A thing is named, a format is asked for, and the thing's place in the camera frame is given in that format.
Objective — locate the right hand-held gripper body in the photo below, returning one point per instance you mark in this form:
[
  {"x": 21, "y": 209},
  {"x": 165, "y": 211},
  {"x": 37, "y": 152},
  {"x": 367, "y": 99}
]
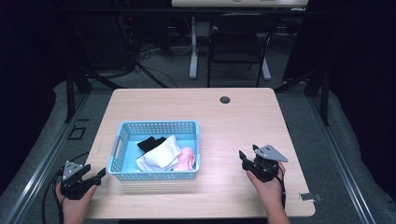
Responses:
[{"x": 264, "y": 165}]

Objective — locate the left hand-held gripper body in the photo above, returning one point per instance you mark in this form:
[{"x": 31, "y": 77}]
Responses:
[{"x": 72, "y": 183}]

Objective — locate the person's left hand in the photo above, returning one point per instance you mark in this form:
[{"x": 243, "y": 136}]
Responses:
[{"x": 74, "y": 208}]

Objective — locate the person's right hand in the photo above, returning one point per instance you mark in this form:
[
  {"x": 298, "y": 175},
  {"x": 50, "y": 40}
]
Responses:
[{"x": 268, "y": 191}]

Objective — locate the light blue plastic basket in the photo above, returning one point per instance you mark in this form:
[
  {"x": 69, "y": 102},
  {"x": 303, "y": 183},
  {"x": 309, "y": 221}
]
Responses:
[{"x": 127, "y": 152}]

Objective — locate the pink sock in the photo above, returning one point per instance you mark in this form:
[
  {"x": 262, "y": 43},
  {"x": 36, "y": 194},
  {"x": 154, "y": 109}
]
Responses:
[{"x": 186, "y": 159}]

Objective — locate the black sock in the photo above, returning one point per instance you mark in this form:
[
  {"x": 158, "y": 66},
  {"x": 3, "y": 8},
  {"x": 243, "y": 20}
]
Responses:
[{"x": 150, "y": 143}]

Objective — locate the white sock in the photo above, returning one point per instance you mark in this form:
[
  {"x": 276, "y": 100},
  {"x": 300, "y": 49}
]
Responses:
[{"x": 162, "y": 155}]

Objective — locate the black metal stand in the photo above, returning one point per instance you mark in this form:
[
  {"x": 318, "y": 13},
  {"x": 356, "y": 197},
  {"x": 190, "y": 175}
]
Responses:
[
  {"x": 71, "y": 90},
  {"x": 323, "y": 93}
]

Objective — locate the black chair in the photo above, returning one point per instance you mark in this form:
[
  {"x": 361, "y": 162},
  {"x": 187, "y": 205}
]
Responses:
[{"x": 236, "y": 40}]

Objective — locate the white desk with legs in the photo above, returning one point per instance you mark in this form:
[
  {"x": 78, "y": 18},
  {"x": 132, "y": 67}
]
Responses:
[{"x": 193, "y": 46}]

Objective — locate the aluminium rail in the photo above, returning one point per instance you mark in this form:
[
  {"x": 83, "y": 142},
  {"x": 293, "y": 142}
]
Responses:
[
  {"x": 342, "y": 161},
  {"x": 46, "y": 161}
]

